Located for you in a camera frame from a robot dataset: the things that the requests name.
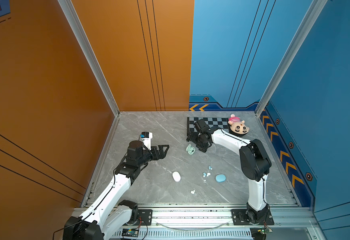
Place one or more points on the blue earbud case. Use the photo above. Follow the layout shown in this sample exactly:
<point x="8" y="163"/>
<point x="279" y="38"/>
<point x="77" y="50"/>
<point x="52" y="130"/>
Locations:
<point x="220" y="178"/>

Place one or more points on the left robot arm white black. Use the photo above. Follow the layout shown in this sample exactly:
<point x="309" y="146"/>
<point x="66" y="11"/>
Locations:
<point x="107" y="214"/>

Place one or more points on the green circuit board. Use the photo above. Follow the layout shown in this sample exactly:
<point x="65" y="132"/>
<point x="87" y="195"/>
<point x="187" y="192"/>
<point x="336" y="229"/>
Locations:
<point x="130" y="233"/>
<point x="265" y="230"/>

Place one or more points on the left green circuit board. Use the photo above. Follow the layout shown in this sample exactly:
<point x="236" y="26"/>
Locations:
<point x="130" y="233"/>

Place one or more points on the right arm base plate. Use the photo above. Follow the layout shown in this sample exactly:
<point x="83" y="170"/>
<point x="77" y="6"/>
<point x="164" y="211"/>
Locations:
<point x="243" y="217"/>

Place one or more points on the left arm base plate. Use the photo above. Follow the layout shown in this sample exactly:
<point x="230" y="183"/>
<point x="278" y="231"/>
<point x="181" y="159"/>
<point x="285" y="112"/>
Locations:
<point x="144" y="215"/>

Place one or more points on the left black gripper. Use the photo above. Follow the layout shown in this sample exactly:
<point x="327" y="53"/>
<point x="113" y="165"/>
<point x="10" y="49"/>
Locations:
<point x="161" y="155"/>

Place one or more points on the right green circuit board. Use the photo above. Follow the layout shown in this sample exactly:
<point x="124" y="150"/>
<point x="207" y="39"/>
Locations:
<point x="265" y="230"/>

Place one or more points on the left aluminium corner post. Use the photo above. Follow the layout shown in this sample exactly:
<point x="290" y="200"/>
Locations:
<point x="85" y="45"/>

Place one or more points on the black grey checkerboard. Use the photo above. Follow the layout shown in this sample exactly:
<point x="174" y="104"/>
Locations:
<point x="221" y="123"/>

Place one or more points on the pink plush toy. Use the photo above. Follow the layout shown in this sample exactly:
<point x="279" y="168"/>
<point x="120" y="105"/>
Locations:
<point x="237" y="126"/>

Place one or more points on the aluminium corner post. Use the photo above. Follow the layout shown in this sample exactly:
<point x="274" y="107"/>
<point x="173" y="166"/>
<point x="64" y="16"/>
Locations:
<point x="301" y="34"/>
<point x="85" y="45"/>

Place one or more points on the mint green earbud case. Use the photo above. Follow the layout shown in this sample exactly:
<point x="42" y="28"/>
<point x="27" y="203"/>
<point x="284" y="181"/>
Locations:
<point x="190" y="149"/>

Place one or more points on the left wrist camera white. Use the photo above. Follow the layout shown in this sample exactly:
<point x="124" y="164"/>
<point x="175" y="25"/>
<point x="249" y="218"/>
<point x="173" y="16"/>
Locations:
<point x="146" y="137"/>

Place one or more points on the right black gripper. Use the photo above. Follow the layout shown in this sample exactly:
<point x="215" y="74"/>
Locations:
<point x="202" y="147"/>

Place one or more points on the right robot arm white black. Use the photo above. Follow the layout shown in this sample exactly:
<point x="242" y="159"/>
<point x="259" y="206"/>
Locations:
<point x="254" y="160"/>

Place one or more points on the right aluminium corner post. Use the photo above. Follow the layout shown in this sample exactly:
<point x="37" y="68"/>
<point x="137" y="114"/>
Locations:
<point x="301" y="34"/>

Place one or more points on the white earbud case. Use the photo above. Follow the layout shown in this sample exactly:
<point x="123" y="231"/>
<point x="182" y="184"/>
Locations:
<point x="176" y="176"/>

